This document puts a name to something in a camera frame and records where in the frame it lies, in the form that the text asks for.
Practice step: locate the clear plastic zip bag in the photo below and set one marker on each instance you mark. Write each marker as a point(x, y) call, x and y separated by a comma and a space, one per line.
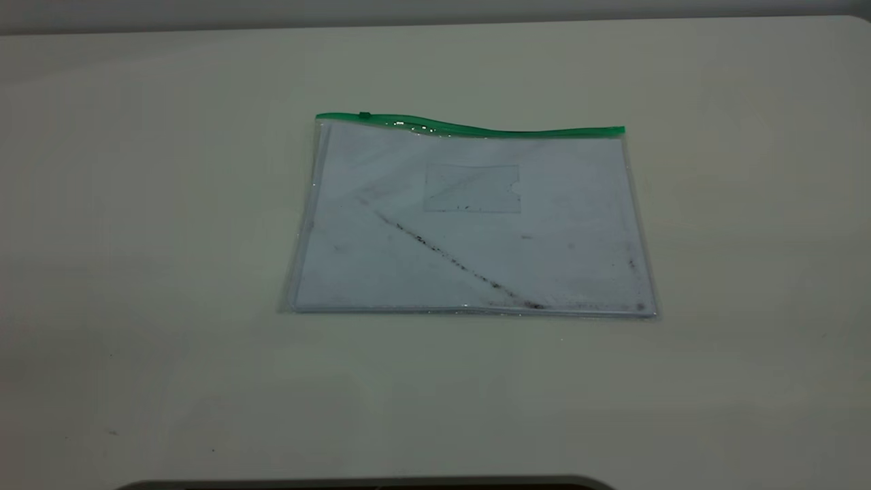
point(476, 272)

